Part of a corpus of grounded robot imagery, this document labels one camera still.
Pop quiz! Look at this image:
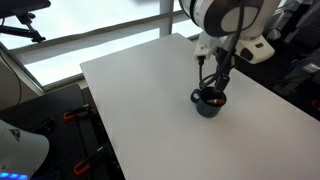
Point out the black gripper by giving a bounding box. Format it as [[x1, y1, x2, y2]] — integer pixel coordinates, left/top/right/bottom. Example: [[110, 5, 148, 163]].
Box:
[[213, 49, 235, 94]]

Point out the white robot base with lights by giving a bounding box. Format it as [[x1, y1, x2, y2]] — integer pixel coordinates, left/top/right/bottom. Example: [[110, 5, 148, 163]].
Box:
[[0, 119, 51, 180]]

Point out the dark blue mug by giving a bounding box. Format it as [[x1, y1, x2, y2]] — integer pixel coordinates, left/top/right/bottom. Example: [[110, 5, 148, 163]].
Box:
[[190, 86, 228, 119]]

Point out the grey and white floor equipment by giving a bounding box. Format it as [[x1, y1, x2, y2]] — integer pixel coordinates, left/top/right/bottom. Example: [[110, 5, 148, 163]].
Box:
[[273, 49, 320, 97]]

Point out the black side table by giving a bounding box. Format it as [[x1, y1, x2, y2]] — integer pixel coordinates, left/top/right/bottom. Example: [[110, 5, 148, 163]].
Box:
[[0, 83, 126, 180]]

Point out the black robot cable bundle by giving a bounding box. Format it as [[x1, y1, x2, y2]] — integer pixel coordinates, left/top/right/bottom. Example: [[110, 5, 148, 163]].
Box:
[[197, 0, 247, 90]]

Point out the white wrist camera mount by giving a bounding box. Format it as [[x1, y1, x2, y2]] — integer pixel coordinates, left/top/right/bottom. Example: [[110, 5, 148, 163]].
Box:
[[194, 32, 222, 63]]

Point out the grey window frame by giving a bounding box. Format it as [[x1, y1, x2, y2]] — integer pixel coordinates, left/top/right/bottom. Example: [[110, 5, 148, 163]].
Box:
[[0, 0, 278, 92]]

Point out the orange handled black clamp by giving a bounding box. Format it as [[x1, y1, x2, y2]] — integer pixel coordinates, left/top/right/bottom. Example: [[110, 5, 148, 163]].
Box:
[[73, 143, 112, 177], [63, 104, 92, 122]]

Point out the thin black wall cable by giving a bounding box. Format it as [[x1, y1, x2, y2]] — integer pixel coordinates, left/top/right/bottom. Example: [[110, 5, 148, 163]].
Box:
[[0, 53, 23, 107]]

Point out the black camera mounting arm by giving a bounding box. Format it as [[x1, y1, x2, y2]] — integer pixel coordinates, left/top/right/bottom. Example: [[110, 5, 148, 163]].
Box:
[[0, 0, 52, 44]]

